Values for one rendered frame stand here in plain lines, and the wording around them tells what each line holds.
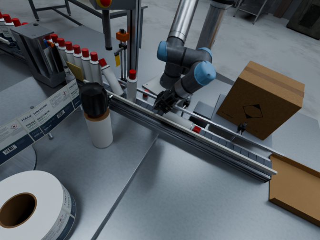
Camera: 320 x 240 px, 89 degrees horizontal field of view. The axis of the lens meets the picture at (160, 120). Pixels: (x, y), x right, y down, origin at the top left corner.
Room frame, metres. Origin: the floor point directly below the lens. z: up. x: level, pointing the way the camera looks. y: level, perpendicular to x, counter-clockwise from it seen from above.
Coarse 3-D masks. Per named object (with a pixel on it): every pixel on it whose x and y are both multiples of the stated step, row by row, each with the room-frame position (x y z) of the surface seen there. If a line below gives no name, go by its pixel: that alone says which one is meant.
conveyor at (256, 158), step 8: (104, 88) 0.70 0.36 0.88; (120, 96) 0.66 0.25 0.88; (144, 104) 0.65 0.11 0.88; (144, 112) 0.59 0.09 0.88; (160, 112) 0.61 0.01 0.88; (160, 120) 0.56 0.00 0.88; (176, 128) 0.53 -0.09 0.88; (192, 136) 0.50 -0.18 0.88; (208, 136) 0.53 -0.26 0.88; (216, 136) 0.54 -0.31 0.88; (208, 144) 0.48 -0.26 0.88; (224, 144) 0.50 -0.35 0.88; (232, 144) 0.51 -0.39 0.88; (224, 152) 0.45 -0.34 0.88; (240, 152) 0.48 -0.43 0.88; (248, 152) 0.49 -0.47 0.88; (240, 160) 0.43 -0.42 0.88; (256, 160) 0.45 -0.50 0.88; (264, 160) 0.46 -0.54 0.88; (256, 168) 0.41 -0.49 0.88
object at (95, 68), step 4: (92, 52) 0.71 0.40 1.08; (96, 52) 0.72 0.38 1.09; (92, 56) 0.69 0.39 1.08; (96, 56) 0.70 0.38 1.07; (92, 60) 0.69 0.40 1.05; (96, 60) 0.70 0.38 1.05; (92, 64) 0.68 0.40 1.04; (96, 64) 0.69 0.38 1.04; (92, 68) 0.68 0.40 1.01; (96, 68) 0.69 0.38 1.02; (100, 68) 0.71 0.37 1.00; (92, 72) 0.68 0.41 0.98; (96, 72) 0.68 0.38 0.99; (100, 72) 0.70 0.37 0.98; (92, 76) 0.69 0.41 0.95; (96, 76) 0.68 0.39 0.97; (100, 76) 0.70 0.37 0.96; (96, 80) 0.68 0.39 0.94; (100, 80) 0.69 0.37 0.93; (100, 84) 0.69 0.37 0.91
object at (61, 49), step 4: (60, 40) 0.75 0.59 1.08; (64, 40) 0.77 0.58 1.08; (60, 44) 0.75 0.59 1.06; (64, 44) 0.76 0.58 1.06; (60, 48) 0.74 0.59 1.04; (64, 48) 0.75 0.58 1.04; (60, 52) 0.74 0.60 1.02; (64, 52) 0.74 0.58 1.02; (64, 56) 0.74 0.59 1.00; (64, 60) 0.74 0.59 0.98
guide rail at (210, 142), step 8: (128, 104) 0.60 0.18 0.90; (136, 104) 0.60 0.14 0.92; (152, 112) 0.57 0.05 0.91; (168, 120) 0.54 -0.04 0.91; (184, 128) 0.51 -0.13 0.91; (200, 136) 0.49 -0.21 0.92; (216, 144) 0.46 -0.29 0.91; (232, 152) 0.44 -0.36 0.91; (248, 160) 0.42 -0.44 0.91; (264, 168) 0.40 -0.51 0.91
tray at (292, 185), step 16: (272, 160) 0.51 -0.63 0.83; (288, 160) 0.51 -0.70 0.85; (272, 176) 0.41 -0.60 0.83; (288, 176) 0.43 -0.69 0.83; (304, 176) 0.46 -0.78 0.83; (272, 192) 0.33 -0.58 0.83; (288, 192) 0.35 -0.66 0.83; (304, 192) 0.37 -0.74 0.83; (288, 208) 0.27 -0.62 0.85; (304, 208) 0.29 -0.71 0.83
